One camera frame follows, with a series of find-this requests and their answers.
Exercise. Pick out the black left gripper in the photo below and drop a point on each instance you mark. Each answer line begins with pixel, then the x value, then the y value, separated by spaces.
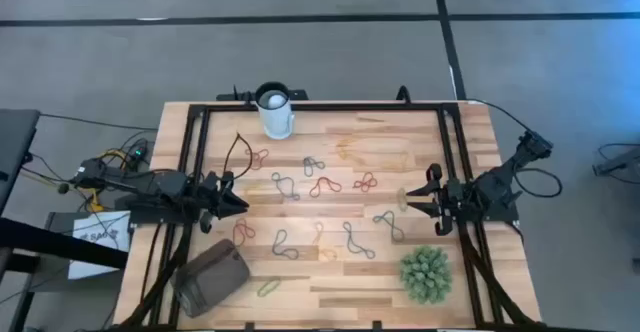
pixel 212 199

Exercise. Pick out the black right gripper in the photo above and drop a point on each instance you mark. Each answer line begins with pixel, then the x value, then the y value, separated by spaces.
pixel 455 197

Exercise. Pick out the green rubber band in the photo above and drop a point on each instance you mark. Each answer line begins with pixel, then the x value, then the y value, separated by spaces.
pixel 398 199
pixel 259 292

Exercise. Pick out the teal rubber band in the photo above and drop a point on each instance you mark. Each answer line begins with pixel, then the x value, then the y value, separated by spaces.
pixel 310 164
pixel 276 246
pixel 389 220
pixel 352 242
pixel 286 186

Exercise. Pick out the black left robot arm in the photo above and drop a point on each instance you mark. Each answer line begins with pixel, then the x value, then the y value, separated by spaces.
pixel 165 184

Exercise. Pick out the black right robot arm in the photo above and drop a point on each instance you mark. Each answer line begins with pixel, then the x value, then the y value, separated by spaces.
pixel 500 179

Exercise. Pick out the brown fabric bin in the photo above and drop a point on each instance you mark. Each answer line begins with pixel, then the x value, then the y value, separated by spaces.
pixel 210 277

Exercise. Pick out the green artificial plant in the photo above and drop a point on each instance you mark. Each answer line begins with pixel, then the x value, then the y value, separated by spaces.
pixel 425 274

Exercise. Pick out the tall white plastic cup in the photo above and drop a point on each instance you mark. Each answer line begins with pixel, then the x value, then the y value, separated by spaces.
pixel 277 122

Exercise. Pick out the black power adapter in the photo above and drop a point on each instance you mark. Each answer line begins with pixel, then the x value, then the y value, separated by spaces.
pixel 137 154

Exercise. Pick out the white ball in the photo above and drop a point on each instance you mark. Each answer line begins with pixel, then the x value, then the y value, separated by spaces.
pixel 275 101

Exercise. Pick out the white paper sign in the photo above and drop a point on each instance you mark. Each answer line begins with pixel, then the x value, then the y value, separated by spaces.
pixel 107 224

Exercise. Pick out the grey box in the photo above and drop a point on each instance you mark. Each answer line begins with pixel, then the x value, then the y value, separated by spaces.
pixel 57 220

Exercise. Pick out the black bar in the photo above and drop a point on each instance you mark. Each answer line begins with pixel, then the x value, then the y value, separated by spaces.
pixel 60 244

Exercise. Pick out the black bracket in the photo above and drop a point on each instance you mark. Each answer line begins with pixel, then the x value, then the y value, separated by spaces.
pixel 235 96

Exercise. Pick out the black metal table frame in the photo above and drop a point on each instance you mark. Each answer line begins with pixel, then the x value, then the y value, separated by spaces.
pixel 350 107

